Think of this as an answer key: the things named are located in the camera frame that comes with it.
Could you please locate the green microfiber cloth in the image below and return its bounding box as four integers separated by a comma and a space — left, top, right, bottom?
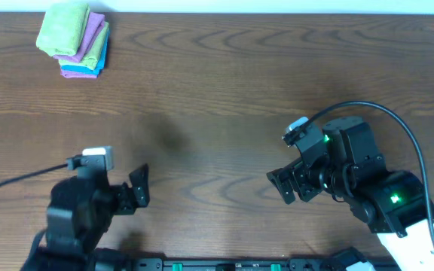
35, 2, 90, 56

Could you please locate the light green folded cloth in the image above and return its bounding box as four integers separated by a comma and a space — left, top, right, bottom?
58, 21, 109, 69

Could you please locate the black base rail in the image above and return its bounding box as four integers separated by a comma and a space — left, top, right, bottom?
96, 246, 402, 271

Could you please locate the purple folded cloth at bottom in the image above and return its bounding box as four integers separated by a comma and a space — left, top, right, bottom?
60, 69, 98, 79

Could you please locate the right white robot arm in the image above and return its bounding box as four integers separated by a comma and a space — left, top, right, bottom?
267, 159, 434, 270

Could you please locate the right black cable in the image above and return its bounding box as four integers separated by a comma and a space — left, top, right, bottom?
303, 100, 434, 271

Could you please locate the purple folded cloth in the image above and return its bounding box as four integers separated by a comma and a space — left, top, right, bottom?
60, 69, 98, 79
53, 12, 105, 62

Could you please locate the purple folded cloth on top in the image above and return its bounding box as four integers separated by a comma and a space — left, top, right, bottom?
53, 12, 105, 62

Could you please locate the blue folded cloth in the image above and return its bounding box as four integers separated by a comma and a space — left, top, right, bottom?
60, 36, 109, 77

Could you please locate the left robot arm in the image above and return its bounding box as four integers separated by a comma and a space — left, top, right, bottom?
21, 164, 150, 271

